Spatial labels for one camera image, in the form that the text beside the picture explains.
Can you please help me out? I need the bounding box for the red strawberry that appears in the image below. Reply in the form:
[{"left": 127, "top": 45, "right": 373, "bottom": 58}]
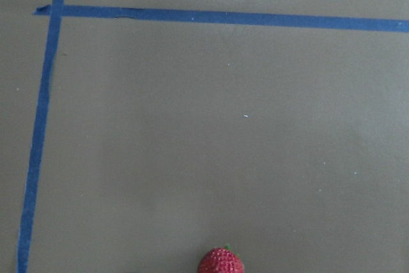
[{"left": 196, "top": 246, "right": 245, "bottom": 273}]

